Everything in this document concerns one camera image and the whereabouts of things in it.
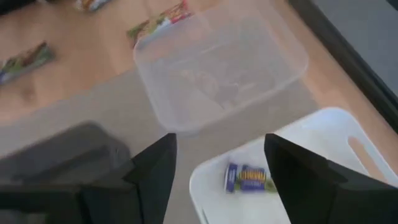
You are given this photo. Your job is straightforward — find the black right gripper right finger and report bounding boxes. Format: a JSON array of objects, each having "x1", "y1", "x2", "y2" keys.
[{"x1": 263, "y1": 133, "x2": 398, "y2": 224}]

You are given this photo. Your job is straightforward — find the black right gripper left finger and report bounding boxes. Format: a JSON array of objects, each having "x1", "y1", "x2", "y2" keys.
[{"x1": 78, "y1": 133, "x2": 178, "y2": 224}]

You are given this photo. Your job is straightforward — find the blue wrapper granola bar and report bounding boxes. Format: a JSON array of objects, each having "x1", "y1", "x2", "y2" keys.
[{"x1": 223, "y1": 161, "x2": 278, "y2": 194}]

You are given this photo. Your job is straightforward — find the red green wrapper granola bar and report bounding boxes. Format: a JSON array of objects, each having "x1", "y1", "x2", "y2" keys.
[
  {"x1": 73, "y1": 0, "x2": 111, "y2": 12},
  {"x1": 126, "y1": 1, "x2": 194, "y2": 48},
  {"x1": 0, "y1": 41, "x2": 56, "y2": 85}
]

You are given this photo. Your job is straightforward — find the white plastic bin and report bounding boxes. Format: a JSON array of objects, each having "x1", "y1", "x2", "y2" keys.
[{"x1": 188, "y1": 107, "x2": 398, "y2": 224}]

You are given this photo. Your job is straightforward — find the gray woven placemat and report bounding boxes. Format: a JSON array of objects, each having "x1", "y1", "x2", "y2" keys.
[{"x1": 0, "y1": 70, "x2": 321, "y2": 224}]

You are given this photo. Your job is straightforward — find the dark gray plastic bin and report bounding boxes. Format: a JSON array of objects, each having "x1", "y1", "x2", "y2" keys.
[{"x1": 0, "y1": 121, "x2": 135, "y2": 187}]

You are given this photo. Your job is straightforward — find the clear plastic bin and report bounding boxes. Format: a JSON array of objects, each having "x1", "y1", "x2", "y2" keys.
[{"x1": 132, "y1": 2, "x2": 310, "y2": 135}]

